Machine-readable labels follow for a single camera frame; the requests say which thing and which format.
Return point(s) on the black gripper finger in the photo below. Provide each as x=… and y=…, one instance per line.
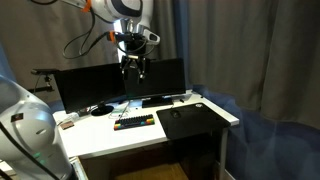
x=124, y=74
x=141, y=77

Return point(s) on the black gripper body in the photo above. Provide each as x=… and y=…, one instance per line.
x=134, y=51

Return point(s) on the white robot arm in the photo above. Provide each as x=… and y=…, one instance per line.
x=136, y=14

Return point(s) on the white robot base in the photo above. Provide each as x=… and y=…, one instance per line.
x=30, y=122

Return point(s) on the black keyboard with coloured keys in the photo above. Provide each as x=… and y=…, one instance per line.
x=132, y=122

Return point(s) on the black right monitor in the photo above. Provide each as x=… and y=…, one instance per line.
x=165, y=78

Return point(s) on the black monitor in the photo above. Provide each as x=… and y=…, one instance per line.
x=90, y=86
x=165, y=78

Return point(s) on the black left monitor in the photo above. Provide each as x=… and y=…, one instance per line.
x=90, y=86

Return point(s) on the black computer mouse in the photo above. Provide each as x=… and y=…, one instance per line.
x=175, y=114

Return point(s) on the black mouse pad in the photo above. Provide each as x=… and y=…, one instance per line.
x=195, y=119

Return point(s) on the white desk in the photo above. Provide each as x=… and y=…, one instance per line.
x=93, y=136

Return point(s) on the brown small box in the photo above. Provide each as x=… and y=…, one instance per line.
x=67, y=125

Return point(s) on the grey curtain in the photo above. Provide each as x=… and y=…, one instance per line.
x=263, y=53

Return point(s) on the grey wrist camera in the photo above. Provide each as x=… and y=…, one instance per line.
x=152, y=38

